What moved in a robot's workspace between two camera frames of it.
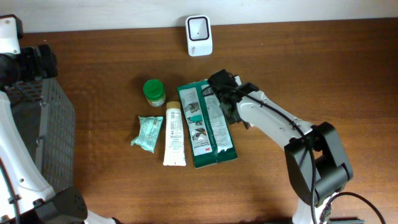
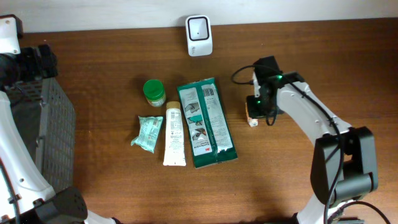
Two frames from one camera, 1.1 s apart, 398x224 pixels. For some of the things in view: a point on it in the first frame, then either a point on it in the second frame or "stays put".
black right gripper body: (233, 114) → (259, 105)
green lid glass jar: (155, 93) stays put
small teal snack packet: (150, 127) stays put
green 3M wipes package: (210, 139) stays put
